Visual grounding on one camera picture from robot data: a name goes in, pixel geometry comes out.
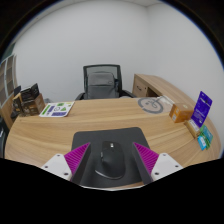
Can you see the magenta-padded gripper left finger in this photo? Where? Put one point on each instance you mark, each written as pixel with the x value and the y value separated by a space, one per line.
pixel 77 159

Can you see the black leather office chair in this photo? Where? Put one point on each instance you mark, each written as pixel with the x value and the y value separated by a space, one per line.
pixel 2 136

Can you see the black cardboard box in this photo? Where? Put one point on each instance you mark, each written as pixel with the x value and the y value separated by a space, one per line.
pixel 30 91

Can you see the wide brown cardboard box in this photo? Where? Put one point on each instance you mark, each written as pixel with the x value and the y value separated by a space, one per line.
pixel 35 106

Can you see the black computer mouse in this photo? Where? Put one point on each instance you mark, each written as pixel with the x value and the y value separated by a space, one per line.
pixel 111 161

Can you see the small tan box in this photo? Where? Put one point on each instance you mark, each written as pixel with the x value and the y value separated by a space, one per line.
pixel 192 127

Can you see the purple card package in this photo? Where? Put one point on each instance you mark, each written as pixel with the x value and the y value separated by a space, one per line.
pixel 201 108

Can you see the small black visitor chair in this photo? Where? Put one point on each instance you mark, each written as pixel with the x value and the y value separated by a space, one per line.
pixel 17 90

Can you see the wooden side desk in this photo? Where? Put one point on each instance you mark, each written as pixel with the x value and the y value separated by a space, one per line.
pixel 156 85

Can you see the dark grey mouse pad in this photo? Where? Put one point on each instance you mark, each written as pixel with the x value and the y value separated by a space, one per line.
pixel 110 135

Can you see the small orange box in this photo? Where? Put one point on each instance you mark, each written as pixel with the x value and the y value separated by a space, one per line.
pixel 181 112

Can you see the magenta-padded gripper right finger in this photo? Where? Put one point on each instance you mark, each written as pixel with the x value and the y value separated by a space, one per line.
pixel 146 158

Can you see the black mesh office chair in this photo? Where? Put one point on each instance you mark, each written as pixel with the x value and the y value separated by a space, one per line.
pixel 85 70

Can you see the teal card packs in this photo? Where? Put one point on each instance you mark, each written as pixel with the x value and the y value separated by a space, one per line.
pixel 205 138

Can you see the tall brown cardboard box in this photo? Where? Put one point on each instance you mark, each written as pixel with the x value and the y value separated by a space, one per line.
pixel 17 106

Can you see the grey backpack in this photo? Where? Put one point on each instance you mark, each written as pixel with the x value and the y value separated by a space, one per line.
pixel 101 86

